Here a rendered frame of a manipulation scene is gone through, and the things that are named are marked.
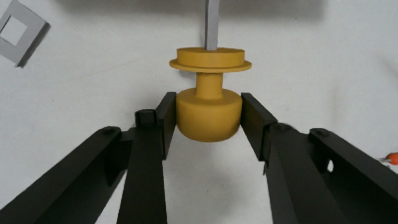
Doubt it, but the orange-handled screwdriver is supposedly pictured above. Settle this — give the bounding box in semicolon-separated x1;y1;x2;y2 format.
378;153;398;165

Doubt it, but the yellow door knob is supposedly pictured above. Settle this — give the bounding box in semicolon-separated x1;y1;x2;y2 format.
169;0;252;143

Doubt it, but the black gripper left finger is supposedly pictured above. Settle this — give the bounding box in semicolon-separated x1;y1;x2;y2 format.
0;92;176;224

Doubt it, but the grey square plate with square hole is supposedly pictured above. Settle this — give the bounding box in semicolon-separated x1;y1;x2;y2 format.
0;0;49;68

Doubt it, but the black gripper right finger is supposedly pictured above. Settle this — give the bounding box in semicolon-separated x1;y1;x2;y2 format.
240;92;398;224

